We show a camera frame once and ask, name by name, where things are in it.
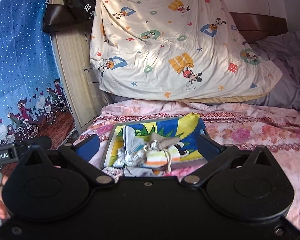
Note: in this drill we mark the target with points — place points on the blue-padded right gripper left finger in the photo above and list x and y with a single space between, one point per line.
76 157

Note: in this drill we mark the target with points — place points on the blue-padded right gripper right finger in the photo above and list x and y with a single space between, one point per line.
218 158

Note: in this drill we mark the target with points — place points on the person's left hand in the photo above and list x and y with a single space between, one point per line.
4 215

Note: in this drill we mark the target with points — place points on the patterned white sock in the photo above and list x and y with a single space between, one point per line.
115 173

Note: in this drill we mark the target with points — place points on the blue yellow cartoon cloth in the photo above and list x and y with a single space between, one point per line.
188 128

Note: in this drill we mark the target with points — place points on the grey white crumpled cloth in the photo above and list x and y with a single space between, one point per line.
131 156

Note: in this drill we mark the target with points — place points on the blue bicycle-print curtain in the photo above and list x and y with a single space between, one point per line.
32 99

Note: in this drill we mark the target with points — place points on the grey tray box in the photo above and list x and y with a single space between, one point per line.
162 144

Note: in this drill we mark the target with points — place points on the striped orange green cloth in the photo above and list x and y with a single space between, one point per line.
163 158

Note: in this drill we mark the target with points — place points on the pink floral bed sheet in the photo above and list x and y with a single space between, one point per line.
242 125

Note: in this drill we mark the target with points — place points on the beige wooden cabinet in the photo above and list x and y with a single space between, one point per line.
72 50

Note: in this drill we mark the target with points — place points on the cartoon-print cream quilt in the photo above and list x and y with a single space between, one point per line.
189 50

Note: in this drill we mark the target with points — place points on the grey crumpled blanket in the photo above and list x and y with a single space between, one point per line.
283 51

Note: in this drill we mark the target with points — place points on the brown wooden headboard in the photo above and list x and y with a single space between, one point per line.
255 27

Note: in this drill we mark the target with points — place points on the black hanging bag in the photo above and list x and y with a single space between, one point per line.
57 17

